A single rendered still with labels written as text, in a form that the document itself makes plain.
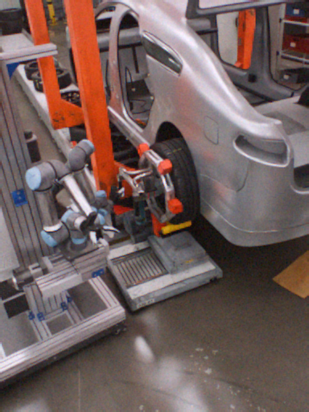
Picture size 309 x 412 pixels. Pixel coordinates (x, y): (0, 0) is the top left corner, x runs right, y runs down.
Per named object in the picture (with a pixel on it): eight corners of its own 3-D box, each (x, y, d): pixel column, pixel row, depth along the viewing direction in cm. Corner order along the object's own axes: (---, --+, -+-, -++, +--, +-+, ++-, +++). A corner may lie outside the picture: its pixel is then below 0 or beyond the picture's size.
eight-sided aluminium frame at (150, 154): (177, 232, 328) (173, 169, 298) (169, 234, 326) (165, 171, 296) (149, 199, 370) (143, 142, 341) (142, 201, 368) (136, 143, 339)
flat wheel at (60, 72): (49, 79, 806) (47, 66, 793) (78, 81, 781) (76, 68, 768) (26, 90, 757) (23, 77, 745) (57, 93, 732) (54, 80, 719)
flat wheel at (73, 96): (101, 105, 666) (99, 90, 653) (77, 121, 618) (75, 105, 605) (67, 101, 693) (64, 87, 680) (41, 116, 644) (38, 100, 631)
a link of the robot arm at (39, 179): (72, 240, 272) (55, 164, 242) (52, 252, 263) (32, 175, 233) (61, 232, 279) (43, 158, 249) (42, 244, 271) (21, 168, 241)
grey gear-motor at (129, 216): (173, 237, 404) (171, 206, 385) (132, 251, 391) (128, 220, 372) (165, 227, 418) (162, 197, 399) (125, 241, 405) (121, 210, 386)
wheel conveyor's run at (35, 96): (92, 113, 717) (89, 90, 695) (42, 124, 690) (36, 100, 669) (24, 41, 1248) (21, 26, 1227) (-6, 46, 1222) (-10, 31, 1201)
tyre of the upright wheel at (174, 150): (219, 204, 305) (187, 122, 317) (190, 213, 298) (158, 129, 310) (191, 224, 367) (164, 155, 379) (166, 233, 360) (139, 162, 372)
